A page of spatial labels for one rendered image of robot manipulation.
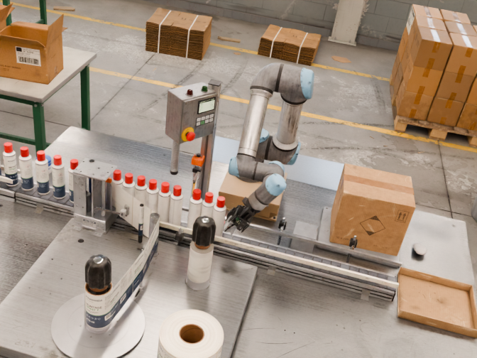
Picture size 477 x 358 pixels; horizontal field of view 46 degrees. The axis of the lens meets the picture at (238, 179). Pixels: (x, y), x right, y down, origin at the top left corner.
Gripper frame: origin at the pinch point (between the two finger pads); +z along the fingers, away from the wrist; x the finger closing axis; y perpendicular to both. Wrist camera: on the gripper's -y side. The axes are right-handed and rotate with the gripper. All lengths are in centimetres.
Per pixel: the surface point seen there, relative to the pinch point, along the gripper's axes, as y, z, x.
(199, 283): 32.5, 2.5, -0.4
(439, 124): -323, 4, 153
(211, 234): 30.4, -17.5, -10.3
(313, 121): -300, 73, 62
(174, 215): 3.3, 8.8, -20.2
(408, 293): -1, -30, 73
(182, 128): 1.1, -25.8, -40.3
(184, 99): 1, -35, -47
